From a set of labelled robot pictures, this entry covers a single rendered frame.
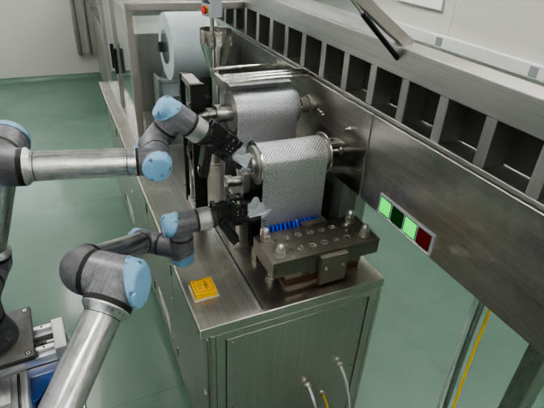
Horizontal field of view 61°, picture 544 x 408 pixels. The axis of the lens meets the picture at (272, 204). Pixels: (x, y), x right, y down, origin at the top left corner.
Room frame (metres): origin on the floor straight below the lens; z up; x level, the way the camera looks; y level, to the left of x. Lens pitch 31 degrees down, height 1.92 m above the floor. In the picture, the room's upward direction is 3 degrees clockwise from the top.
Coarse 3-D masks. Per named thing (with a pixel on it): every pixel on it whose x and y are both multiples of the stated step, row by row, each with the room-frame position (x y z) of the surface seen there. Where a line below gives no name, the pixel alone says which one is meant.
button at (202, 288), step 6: (192, 282) 1.12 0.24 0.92; (198, 282) 1.12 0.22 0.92; (204, 282) 1.13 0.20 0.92; (210, 282) 1.13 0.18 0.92; (192, 288) 1.10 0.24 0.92; (198, 288) 1.09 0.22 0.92; (204, 288) 1.10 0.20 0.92; (210, 288) 1.10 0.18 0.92; (198, 294) 1.07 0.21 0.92; (204, 294) 1.08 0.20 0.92; (210, 294) 1.08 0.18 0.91; (216, 294) 1.09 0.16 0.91
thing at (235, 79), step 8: (248, 72) 1.68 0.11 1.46; (256, 72) 1.69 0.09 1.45; (264, 72) 1.70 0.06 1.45; (272, 72) 1.72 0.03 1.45; (280, 72) 1.73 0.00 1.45; (288, 72) 1.71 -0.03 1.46; (296, 72) 1.72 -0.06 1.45; (304, 72) 1.74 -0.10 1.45; (216, 80) 1.62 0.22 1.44; (224, 80) 1.56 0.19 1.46; (232, 80) 1.58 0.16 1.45; (240, 80) 1.59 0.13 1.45; (248, 80) 1.60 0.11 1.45; (256, 80) 1.61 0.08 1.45; (264, 80) 1.63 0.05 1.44; (272, 80) 1.64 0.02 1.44; (280, 80) 1.67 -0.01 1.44; (288, 80) 1.67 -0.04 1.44; (224, 88) 1.55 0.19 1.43
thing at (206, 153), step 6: (204, 144) 1.26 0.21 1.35; (210, 144) 1.26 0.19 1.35; (204, 150) 1.25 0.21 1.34; (210, 150) 1.25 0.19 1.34; (204, 156) 1.24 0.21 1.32; (210, 156) 1.25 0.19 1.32; (198, 162) 1.27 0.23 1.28; (204, 162) 1.24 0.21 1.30; (198, 168) 1.25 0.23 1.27; (204, 168) 1.24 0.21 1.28; (204, 174) 1.24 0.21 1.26
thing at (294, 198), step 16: (304, 176) 1.37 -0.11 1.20; (320, 176) 1.40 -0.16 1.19; (272, 192) 1.32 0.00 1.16; (288, 192) 1.34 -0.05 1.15; (304, 192) 1.37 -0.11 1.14; (320, 192) 1.40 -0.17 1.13; (272, 208) 1.32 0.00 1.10; (288, 208) 1.35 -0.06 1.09; (304, 208) 1.37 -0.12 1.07; (320, 208) 1.40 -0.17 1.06; (272, 224) 1.32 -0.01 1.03
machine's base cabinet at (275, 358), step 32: (128, 192) 2.55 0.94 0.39; (160, 256) 1.62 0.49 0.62; (160, 288) 1.71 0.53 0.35; (192, 320) 1.14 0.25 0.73; (288, 320) 1.07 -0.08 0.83; (320, 320) 1.13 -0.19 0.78; (352, 320) 1.19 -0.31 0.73; (192, 352) 1.17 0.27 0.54; (224, 352) 0.97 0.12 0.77; (256, 352) 1.02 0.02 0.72; (288, 352) 1.08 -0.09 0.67; (320, 352) 1.13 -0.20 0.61; (352, 352) 1.20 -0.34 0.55; (192, 384) 1.20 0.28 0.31; (224, 384) 0.97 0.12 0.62; (256, 384) 1.03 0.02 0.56; (288, 384) 1.08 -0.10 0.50; (320, 384) 1.14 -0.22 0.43; (352, 384) 1.21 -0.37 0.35
